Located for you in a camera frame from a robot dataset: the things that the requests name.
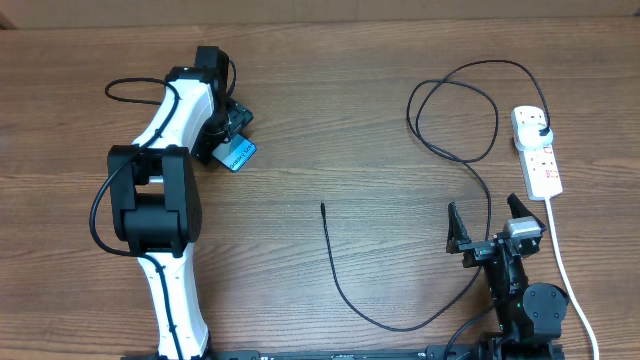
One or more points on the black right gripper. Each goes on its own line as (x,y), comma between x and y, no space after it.
(477,251)

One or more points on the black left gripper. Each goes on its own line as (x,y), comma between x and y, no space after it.
(239,115)

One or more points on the blue screen smartphone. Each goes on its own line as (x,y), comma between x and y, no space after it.
(235,153)

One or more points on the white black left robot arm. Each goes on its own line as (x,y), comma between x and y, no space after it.
(155,201)

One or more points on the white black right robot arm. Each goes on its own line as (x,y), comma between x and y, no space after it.
(530,316)

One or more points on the white charger adapter plug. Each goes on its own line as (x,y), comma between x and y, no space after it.
(528,137)

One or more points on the white power strip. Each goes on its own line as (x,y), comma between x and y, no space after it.
(539,166)

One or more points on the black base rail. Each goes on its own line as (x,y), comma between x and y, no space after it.
(433,352)

